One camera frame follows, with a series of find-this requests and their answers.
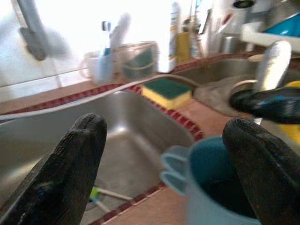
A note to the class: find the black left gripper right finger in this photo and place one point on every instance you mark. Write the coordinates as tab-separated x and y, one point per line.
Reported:
269	178

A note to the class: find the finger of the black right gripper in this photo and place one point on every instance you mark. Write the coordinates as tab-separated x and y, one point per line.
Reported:
262	104

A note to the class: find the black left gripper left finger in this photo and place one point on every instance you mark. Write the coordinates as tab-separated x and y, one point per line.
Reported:
58	175

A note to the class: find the yellow plastic bowl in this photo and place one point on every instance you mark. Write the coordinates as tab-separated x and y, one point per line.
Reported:
290	132

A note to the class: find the white stick with green disc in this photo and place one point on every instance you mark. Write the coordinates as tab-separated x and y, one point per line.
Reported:
95	193

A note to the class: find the white plastic stick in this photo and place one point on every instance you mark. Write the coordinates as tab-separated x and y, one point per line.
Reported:
103	207

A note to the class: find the chrome kitchen faucet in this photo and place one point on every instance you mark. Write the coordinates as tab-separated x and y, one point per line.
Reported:
245	2

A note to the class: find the beige wooden rice paddle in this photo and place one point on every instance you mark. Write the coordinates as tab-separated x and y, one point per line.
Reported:
256	57

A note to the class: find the stainless steel sink basin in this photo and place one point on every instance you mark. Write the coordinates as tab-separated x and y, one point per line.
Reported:
222	68
131	145

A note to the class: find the stainless steel cup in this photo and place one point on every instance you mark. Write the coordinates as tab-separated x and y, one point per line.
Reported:
232	44

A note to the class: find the green and yellow sponge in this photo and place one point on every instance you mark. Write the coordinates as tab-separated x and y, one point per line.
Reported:
167	87

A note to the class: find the plain yellow sponge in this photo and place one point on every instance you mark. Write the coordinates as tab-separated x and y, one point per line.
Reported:
182	47

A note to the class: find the white detergent bottle yellow cap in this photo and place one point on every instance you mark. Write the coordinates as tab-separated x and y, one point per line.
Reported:
170	47

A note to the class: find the blue white toothbrush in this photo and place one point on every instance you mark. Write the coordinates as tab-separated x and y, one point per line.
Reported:
104	63

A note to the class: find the green scouring pad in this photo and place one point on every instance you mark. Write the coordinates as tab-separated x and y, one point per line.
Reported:
138	65

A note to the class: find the clear plastic bucket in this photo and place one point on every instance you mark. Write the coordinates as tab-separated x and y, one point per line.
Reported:
138	48

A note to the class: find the grey wall tap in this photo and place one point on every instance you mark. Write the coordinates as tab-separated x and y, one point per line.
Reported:
32	35

